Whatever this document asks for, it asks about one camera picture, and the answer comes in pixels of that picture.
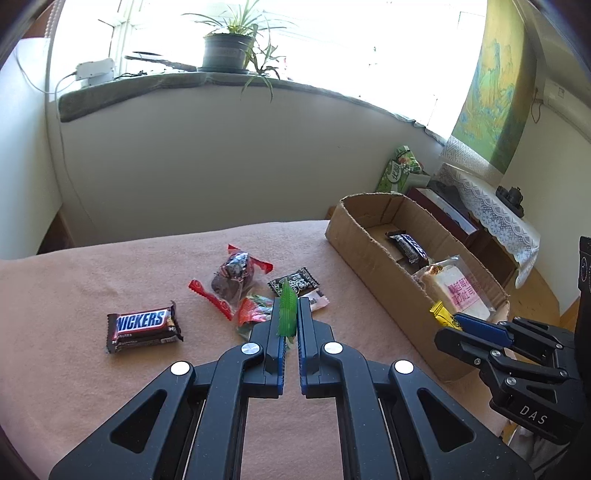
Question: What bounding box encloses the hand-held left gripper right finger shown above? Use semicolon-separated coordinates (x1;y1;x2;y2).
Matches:
298;296;536;480

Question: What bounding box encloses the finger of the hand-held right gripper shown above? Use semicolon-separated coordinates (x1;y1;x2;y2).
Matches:
434;326;572;403
452;313;576;366

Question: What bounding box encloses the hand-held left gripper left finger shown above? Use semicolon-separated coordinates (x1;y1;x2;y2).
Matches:
48;298;289;480

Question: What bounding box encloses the green candy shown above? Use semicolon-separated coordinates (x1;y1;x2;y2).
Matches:
276;278;299;348

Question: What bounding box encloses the yellow candy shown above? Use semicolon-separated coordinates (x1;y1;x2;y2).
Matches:
429;301;463;331

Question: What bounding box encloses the bread slice packet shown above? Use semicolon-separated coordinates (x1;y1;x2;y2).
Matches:
412;255;498;324

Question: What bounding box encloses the cardboard box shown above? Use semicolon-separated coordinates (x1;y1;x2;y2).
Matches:
325;192;511;384

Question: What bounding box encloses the dark blue chocolate bar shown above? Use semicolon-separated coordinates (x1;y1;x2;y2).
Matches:
386;232;430;271

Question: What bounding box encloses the red and green snack packet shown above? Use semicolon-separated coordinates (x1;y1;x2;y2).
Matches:
236;295;278;341

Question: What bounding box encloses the black and white snack packet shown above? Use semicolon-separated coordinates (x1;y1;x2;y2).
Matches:
267;267;331;315

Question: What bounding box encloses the dark snack in red-edged wrapper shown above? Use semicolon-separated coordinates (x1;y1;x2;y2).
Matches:
188;244;274;320

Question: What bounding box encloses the lace-covered side table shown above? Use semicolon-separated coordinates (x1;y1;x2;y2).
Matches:
436;162;541;289

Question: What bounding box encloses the brown chocolate bar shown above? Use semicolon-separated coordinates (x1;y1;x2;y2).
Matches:
106;300;184;356

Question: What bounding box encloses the dark teapot ornament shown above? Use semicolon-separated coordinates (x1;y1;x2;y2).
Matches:
496;185;527;218

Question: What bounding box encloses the green carton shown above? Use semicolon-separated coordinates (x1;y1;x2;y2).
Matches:
376;145;430;195

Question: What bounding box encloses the white air conditioner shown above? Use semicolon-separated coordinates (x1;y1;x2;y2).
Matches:
542;78;583;121

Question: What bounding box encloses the grey windowsill cover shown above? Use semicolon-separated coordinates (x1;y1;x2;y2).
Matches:
57;69;450;145

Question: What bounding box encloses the potted spider plant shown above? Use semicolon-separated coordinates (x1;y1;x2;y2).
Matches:
182;0;287;101

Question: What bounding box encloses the white power box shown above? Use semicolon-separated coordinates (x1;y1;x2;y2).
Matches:
76;58;116;89

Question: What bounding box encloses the landscape wall scroll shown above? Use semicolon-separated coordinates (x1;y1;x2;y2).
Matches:
438;0;537;175

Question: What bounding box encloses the white power cable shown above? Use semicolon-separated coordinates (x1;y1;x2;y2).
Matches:
13;45;80;209

